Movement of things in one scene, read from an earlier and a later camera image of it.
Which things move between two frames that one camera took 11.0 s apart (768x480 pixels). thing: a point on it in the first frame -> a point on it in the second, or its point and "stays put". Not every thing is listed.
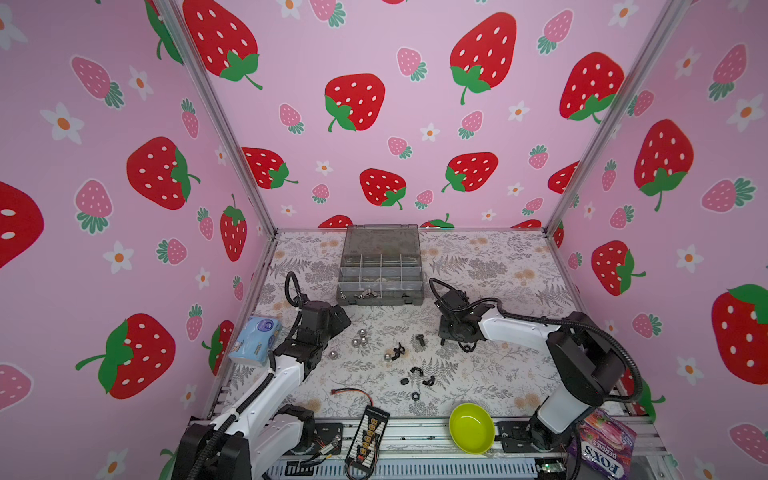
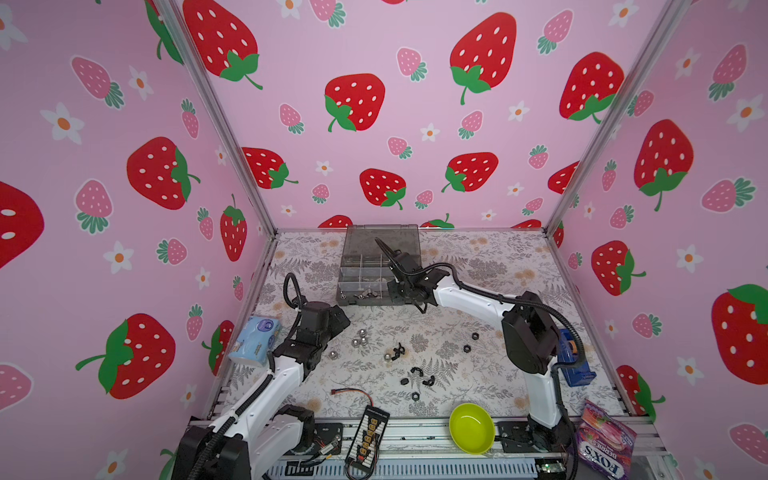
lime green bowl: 472,428 stays put
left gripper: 335,325 stays put
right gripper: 441,330 -> 391,288
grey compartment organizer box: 380,265 stays put
